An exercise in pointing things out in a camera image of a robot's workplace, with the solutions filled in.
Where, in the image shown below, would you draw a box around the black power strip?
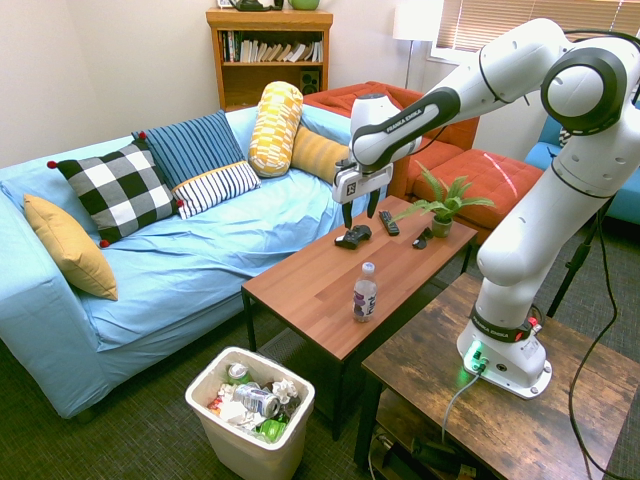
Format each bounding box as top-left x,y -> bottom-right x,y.
369,432 -> 479,480

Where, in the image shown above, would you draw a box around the light blue sofa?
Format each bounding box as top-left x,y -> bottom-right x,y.
0,105 -> 389,420

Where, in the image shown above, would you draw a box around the silver drink can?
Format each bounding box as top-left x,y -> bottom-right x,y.
232,382 -> 281,418

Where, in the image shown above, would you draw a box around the white floor lamp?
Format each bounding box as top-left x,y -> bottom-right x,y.
392,0 -> 445,92

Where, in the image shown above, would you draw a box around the row of books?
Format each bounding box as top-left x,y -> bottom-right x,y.
221,30 -> 324,64

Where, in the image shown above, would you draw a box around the grey cable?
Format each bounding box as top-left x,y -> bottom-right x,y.
439,367 -> 484,444

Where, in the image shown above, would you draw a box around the blue striped pillow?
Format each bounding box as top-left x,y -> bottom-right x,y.
131,109 -> 249,191

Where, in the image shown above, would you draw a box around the orange ottoman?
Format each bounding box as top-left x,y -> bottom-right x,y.
405,148 -> 545,246

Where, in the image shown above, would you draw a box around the white tissue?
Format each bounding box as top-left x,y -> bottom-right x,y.
219,399 -> 271,431

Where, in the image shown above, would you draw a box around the black cable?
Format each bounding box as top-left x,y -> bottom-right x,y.
567,197 -> 634,480

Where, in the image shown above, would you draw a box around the white plastic trash bin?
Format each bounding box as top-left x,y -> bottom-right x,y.
184,346 -> 317,480

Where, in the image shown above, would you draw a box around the clear hint water bottle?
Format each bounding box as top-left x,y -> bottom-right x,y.
352,260 -> 379,324

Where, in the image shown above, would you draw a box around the black object on shelf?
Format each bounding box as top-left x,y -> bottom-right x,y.
230,0 -> 285,12

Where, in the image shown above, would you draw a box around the crumpled white paper ball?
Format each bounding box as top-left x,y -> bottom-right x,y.
272,378 -> 300,405

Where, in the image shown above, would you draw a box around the black game controller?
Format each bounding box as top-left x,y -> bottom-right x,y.
333,224 -> 374,250

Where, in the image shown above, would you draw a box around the yellow white patterned bolster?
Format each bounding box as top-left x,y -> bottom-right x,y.
248,81 -> 305,179

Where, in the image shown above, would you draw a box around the black remote control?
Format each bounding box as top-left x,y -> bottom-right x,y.
378,210 -> 402,236

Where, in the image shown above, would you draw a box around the wood coffee table black frame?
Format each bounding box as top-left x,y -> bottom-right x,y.
241,194 -> 480,441

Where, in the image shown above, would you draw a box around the white navy striped pillow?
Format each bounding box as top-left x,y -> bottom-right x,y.
171,159 -> 262,220

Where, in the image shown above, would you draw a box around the plain mustard pillow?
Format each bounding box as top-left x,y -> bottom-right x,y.
23,193 -> 120,302

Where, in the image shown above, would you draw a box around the orange armchair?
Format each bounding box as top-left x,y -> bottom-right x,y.
302,81 -> 480,201

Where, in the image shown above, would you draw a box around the teal blue chair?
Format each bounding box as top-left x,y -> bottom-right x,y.
523,99 -> 640,226

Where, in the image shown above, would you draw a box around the rustic dark wood table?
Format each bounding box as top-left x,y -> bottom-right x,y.
353,272 -> 640,480

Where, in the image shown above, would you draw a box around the potted green fern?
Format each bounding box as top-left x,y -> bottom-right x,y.
389,160 -> 497,240

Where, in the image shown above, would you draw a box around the black metal mesh panel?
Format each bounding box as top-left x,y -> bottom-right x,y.
257,327 -> 311,369

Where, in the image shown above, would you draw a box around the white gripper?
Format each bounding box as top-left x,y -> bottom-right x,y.
331,160 -> 394,233

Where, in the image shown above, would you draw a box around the black white checked pillow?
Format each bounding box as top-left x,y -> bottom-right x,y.
47,138 -> 185,249

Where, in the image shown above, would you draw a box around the black camera tripod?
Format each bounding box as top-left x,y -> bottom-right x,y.
545,194 -> 619,319

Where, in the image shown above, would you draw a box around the green plastic bottle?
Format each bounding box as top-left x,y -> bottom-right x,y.
254,418 -> 287,444

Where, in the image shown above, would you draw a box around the wooden bookshelf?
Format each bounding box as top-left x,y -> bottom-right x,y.
205,7 -> 335,114

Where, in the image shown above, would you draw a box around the mustard striped pillow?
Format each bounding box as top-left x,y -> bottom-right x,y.
289,125 -> 351,185

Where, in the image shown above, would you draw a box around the wooden window blinds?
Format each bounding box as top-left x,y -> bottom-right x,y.
435,0 -> 640,54

